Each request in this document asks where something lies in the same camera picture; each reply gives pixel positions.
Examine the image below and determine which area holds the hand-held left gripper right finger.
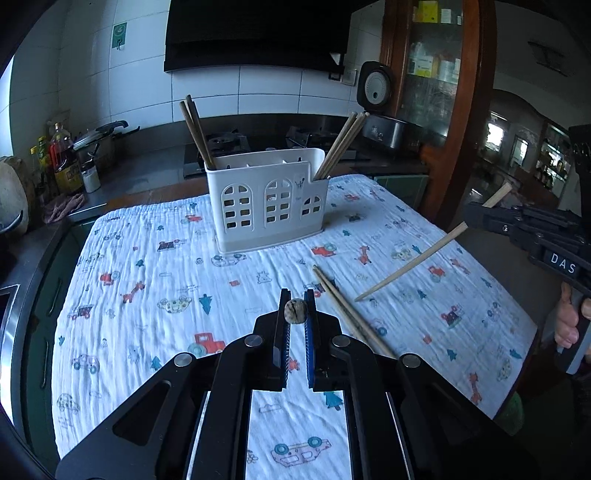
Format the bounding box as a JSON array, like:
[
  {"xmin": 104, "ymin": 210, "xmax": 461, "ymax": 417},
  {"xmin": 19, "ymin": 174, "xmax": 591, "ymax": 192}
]
[{"xmin": 302, "ymin": 288, "xmax": 541, "ymax": 480}]

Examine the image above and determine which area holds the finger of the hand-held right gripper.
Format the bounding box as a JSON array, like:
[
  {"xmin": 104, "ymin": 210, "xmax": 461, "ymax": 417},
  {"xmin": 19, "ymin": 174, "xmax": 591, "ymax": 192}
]
[
  {"xmin": 463, "ymin": 203, "xmax": 546, "ymax": 259},
  {"xmin": 508, "ymin": 205, "xmax": 580, "ymax": 230}
]

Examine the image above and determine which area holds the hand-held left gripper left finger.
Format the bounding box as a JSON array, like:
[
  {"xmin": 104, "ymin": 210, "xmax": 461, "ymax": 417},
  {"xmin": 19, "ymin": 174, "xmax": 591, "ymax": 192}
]
[{"xmin": 55, "ymin": 288, "xmax": 291, "ymax": 480}]

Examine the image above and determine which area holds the white plastic chopstick holder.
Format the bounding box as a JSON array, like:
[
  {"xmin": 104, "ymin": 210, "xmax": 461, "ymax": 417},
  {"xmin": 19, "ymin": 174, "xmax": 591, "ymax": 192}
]
[{"xmin": 204, "ymin": 148, "xmax": 331, "ymax": 254}]

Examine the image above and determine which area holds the person's right hand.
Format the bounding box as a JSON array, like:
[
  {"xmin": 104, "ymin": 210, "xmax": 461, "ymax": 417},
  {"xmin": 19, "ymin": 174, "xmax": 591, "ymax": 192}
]
[{"xmin": 555, "ymin": 282, "xmax": 579, "ymax": 355}]

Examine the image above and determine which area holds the green base cabinet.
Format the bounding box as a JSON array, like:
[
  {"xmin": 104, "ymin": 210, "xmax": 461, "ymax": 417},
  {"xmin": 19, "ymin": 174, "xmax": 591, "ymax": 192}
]
[{"xmin": 374, "ymin": 173, "xmax": 428, "ymax": 208}]

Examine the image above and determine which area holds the wooden glass door cabinet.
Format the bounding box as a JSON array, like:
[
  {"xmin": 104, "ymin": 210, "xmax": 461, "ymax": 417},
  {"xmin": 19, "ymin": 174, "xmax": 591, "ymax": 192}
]
[{"xmin": 379, "ymin": 0, "xmax": 497, "ymax": 232}]

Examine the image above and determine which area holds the black rice cooker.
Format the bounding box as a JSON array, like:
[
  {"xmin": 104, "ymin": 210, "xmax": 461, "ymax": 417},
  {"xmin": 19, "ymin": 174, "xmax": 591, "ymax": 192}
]
[{"xmin": 358, "ymin": 60, "xmax": 423, "ymax": 151}]

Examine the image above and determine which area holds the white cartoon printed cloth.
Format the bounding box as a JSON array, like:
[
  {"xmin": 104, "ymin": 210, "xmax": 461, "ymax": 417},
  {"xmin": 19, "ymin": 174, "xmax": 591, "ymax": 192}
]
[{"xmin": 51, "ymin": 174, "xmax": 539, "ymax": 480}]

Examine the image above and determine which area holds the black gas stove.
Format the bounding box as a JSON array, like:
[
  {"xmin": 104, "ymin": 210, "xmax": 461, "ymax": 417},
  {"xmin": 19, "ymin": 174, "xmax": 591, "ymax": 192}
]
[{"xmin": 182, "ymin": 127, "xmax": 370, "ymax": 178}]

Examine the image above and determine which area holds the small white jar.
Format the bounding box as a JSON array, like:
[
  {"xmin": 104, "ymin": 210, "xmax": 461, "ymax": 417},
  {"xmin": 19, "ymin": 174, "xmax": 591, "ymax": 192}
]
[{"xmin": 81, "ymin": 161, "xmax": 101, "ymax": 193}]

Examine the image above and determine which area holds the pink rag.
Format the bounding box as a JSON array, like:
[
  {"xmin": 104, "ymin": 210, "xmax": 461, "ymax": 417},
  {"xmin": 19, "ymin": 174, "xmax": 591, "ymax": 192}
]
[{"xmin": 44, "ymin": 193, "xmax": 86, "ymax": 224}]

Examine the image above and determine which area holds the metal pressure cooker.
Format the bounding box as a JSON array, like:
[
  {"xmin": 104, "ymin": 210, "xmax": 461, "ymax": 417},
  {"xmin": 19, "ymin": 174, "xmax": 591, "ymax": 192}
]
[{"xmin": 71, "ymin": 120, "xmax": 140, "ymax": 169}]

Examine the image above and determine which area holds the large cooking oil bottle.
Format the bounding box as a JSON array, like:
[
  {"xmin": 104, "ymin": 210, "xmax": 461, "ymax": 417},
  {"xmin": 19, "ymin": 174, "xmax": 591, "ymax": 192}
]
[{"xmin": 50, "ymin": 122, "xmax": 85, "ymax": 195}]

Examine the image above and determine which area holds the black range hood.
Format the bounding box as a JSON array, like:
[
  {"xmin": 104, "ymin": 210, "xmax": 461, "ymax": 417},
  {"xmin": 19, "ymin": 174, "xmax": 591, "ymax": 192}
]
[{"xmin": 164, "ymin": 0, "xmax": 349, "ymax": 73}]

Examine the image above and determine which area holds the small sauce bottle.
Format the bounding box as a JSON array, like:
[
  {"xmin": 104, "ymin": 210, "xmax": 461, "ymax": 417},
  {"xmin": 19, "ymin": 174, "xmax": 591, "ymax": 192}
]
[{"xmin": 30, "ymin": 135, "xmax": 51, "ymax": 195}]

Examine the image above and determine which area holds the round wooden cutting board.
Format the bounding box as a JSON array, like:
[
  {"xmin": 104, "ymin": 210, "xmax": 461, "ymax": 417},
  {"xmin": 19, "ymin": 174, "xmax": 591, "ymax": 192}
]
[{"xmin": 0, "ymin": 156, "xmax": 31, "ymax": 236}]

